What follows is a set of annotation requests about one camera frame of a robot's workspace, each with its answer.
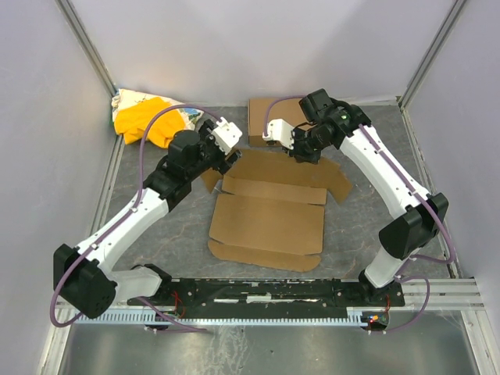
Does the brown cardboard box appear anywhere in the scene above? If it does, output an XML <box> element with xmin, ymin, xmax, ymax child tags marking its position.
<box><xmin>202</xmin><ymin>149</ymin><xmax>352</xmax><ymax>273</ymax></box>
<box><xmin>248</xmin><ymin>96</ymin><xmax>306</xmax><ymax>147</ymax></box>

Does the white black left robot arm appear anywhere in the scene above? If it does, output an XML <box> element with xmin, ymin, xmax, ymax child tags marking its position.
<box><xmin>53</xmin><ymin>118</ymin><xmax>242</xmax><ymax>319</ymax></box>

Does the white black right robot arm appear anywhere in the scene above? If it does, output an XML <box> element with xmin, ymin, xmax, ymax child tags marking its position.
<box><xmin>289</xmin><ymin>89</ymin><xmax>449</xmax><ymax>289</ymax></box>

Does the folded brown cardboard box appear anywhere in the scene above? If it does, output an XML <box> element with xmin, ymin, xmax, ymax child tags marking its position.
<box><xmin>248</xmin><ymin>96</ymin><xmax>306</xmax><ymax>147</ymax></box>

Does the yellow cloth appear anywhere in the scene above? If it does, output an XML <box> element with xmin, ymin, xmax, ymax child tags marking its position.
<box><xmin>113</xmin><ymin>97</ymin><xmax>186</xmax><ymax>149</ymax></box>

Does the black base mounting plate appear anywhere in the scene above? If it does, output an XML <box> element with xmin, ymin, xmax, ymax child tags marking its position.
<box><xmin>146</xmin><ymin>278</ymin><xmax>405</xmax><ymax>318</ymax></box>

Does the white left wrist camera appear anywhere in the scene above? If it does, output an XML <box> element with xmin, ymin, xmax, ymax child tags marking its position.
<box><xmin>212</xmin><ymin>117</ymin><xmax>242</xmax><ymax>155</ymax></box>

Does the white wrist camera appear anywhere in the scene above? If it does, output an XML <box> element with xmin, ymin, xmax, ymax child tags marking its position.
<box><xmin>262</xmin><ymin>119</ymin><xmax>295</xmax><ymax>150</ymax></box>
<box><xmin>212</xmin><ymin>117</ymin><xmax>242</xmax><ymax>155</ymax></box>

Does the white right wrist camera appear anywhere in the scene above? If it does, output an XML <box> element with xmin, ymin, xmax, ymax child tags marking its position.
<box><xmin>262</xmin><ymin>119</ymin><xmax>295</xmax><ymax>150</ymax></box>

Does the left aluminium frame post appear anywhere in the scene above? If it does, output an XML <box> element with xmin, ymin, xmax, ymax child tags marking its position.
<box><xmin>55</xmin><ymin>0</ymin><xmax>117</xmax><ymax>96</ymax></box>

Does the aluminium frame post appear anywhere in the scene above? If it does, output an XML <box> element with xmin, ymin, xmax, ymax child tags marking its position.
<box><xmin>55</xmin><ymin>0</ymin><xmax>117</xmax><ymax>96</ymax></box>
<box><xmin>398</xmin><ymin>0</ymin><xmax>469</xmax><ymax>109</ymax></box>

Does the light blue slotted cable duct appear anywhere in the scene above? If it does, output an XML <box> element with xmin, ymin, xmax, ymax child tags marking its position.
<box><xmin>77</xmin><ymin>308</ymin><xmax>389</xmax><ymax>327</ymax></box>

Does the right aluminium frame post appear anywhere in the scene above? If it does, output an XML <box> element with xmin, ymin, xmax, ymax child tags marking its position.
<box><xmin>398</xmin><ymin>0</ymin><xmax>469</xmax><ymax>109</ymax></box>

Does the right aluminium floor rail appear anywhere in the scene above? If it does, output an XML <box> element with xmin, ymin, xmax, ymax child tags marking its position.
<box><xmin>401</xmin><ymin>106</ymin><xmax>497</xmax><ymax>374</ymax></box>

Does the aluminium floor rail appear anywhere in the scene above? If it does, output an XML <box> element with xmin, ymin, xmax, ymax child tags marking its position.
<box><xmin>35</xmin><ymin>136</ymin><xmax>124</xmax><ymax>374</ymax></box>
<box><xmin>401</xmin><ymin>106</ymin><xmax>497</xmax><ymax>374</ymax></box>

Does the aluminium front rail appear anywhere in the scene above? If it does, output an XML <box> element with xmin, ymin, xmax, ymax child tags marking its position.
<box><xmin>54</xmin><ymin>276</ymin><xmax>487</xmax><ymax>311</ymax></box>

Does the left aluminium floor rail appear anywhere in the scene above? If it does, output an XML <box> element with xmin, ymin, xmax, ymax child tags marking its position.
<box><xmin>35</xmin><ymin>136</ymin><xmax>124</xmax><ymax>374</ymax></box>

